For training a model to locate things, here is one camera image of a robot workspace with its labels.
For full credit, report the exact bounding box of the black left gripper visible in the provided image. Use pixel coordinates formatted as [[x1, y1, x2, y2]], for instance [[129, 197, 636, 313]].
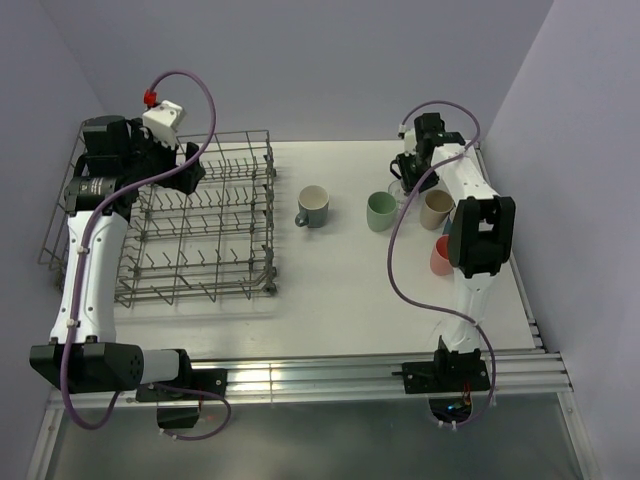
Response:
[[121, 119, 204, 195]]

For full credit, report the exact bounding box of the clear glass mug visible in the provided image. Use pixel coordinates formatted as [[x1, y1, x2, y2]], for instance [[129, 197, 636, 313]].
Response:
[[388, 179, 407, 205]]

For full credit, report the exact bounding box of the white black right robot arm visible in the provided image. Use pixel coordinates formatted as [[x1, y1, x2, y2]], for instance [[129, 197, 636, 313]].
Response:
[[396, 113, 516, 390]]

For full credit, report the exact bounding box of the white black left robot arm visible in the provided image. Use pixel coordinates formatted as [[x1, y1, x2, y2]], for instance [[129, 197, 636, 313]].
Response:
[[29, 112, 204, 399]]

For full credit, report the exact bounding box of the black mug cream inside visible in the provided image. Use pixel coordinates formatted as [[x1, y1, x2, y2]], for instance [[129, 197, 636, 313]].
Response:
[[389, 154, 404, 180]]

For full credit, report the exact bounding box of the beige cup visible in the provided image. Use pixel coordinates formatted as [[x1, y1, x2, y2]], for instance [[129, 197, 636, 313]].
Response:
[[420, 189, 454, 231]]

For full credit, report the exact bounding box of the green ceramic cup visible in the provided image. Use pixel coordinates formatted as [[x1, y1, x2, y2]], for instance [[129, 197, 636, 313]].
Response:
[[366, 191, 397, 232]]

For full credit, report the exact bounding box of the blue cup cream inside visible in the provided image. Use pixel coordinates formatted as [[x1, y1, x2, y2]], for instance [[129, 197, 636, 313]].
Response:
[[443, 210, 455, 235]]

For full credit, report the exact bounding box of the pink cup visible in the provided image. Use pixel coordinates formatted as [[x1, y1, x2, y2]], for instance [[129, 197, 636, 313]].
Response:
[[430, 235, 453, 276]]

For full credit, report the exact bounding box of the grey-blue mug cream inside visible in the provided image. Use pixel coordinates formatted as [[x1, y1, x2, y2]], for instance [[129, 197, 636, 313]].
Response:
[[294, 185, 329, 228]]

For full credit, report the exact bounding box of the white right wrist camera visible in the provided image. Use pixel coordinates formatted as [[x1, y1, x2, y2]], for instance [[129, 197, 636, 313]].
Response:
[[398, 124, 417, 155]]

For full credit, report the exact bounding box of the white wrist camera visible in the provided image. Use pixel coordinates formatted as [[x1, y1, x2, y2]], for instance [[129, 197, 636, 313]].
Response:
[[398, 124, 417, 155], [142, 90, 186, 150]]

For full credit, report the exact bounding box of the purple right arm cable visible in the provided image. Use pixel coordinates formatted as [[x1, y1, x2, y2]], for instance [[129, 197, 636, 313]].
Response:
[[387, 101, 497, 426]]

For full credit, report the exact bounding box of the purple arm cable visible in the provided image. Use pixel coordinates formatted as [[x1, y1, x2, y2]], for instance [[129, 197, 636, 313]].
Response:
[[387, 101, 497, 426], [58, 69, 234, 441]]

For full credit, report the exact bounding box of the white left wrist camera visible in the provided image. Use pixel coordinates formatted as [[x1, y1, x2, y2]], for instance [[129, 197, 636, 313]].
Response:
[[142, 90, 186, 150]]

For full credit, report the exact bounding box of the grey wire dish rack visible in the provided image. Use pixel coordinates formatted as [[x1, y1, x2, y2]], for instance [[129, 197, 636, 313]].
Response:
[[38, 118, 280, 308]]

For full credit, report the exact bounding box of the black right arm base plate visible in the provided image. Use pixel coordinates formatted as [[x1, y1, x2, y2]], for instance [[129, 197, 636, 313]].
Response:
[[392, 361, 491, 394]]

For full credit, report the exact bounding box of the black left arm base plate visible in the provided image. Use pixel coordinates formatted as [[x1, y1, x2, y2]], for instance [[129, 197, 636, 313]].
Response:
[[135, 368, 231, 432]]

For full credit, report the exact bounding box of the aluminium mounting rail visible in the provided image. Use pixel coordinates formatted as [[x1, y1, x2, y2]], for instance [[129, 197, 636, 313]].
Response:
[[47, 349, 574, 409]]

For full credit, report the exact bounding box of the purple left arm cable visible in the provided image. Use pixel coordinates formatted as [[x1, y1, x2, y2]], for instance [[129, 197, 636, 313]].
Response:
[[58, 69, 234, 441]]

